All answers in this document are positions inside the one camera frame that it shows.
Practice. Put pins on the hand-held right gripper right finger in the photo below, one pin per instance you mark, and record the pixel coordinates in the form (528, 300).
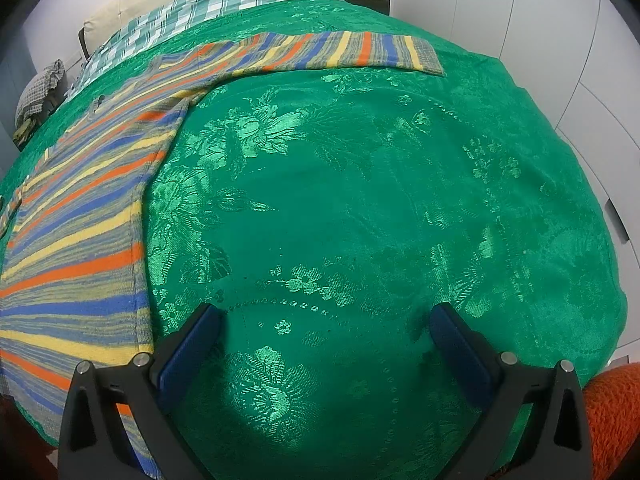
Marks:
(461, 351)

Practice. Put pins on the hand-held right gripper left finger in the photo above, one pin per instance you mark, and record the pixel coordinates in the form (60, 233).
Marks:
(192, 346)

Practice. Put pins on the striped knit sweater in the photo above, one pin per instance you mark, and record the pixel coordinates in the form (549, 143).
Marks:
(90, 240)

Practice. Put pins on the pile of checked clothes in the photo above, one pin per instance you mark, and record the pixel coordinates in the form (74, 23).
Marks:
(37, 100)

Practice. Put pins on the orange knit cloth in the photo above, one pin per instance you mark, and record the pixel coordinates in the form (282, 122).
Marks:
(615, 410)

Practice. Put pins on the green floral bedspread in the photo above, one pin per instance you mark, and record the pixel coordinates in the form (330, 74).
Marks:
(350, 185)

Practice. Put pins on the white wardrobe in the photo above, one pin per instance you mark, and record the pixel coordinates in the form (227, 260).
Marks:
(550, 20)

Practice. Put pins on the green plaid bed sheet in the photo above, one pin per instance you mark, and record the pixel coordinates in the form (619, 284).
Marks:
(225, 0)

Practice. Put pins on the dark nightstand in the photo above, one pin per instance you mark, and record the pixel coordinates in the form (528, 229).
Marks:
(372, 2)

